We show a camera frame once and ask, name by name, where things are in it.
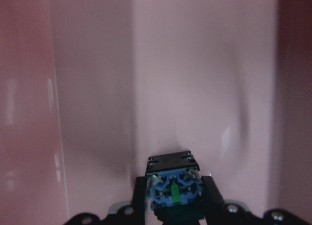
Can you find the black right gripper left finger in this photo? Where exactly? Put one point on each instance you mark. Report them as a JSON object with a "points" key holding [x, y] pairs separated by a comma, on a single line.
{"points": [[126, 213]]}

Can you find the yellow push button switch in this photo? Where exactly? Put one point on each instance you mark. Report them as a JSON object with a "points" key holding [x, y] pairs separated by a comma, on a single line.
{"points": [[174, 188]]}

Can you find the pink plastic bin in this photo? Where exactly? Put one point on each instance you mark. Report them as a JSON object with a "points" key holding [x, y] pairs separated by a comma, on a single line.
{"points": [[90, 88]]}

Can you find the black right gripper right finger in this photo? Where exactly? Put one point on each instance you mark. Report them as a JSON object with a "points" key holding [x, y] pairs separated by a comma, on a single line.
{"points": [[218, 211]]}

